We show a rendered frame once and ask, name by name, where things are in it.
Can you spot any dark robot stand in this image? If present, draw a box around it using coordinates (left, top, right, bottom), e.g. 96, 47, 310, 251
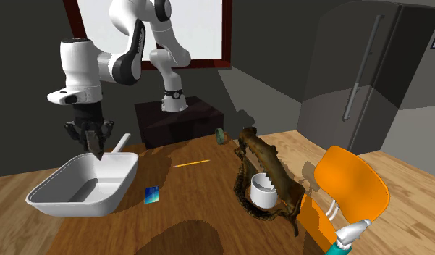
134, 96, 225, 150

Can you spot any yellow pencil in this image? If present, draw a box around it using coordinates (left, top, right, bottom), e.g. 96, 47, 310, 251
172, 159, 211, 168

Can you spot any orange chair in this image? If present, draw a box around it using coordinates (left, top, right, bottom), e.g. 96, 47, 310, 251
296, 145, 392, 255

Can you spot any brown wooden table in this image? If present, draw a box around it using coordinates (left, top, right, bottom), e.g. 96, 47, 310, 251
43, 135, 327, 255

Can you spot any window with dark red frame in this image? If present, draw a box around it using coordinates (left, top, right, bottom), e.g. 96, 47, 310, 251
62, 0, 234, 71

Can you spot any white baking dish with handle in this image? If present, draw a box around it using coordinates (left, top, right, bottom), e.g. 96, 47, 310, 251
25, 133, 140, 218

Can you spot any brown toothed jaw bone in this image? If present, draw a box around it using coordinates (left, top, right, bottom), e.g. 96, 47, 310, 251
232, 126, 307, 237

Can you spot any white cup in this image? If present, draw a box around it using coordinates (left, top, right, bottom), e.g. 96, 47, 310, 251
250, 172, 279, 209

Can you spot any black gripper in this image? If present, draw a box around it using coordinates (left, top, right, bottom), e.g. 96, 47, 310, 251
64, 102, 115, 162

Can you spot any grey refrigerator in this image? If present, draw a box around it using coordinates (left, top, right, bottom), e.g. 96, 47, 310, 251
295, 1, 435, 156

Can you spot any green tape roll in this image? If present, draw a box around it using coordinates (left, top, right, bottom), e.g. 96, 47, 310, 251
214, 127, 226, 146

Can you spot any small blue card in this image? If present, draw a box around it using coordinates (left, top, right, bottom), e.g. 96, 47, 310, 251
143, 185, 161, 205

